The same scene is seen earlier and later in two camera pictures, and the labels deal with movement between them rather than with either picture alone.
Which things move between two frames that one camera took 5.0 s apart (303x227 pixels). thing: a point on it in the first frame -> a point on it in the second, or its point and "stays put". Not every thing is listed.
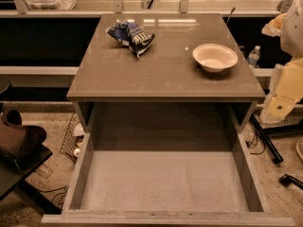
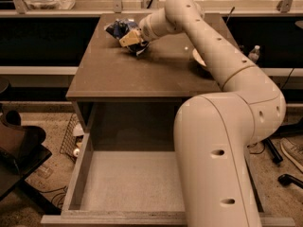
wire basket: x=73 y=138 stays put
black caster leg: x=287 y=180 stays put
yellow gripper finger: x=288 y=92 -> x=133 y=37
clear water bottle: x=254 y=56 stays put
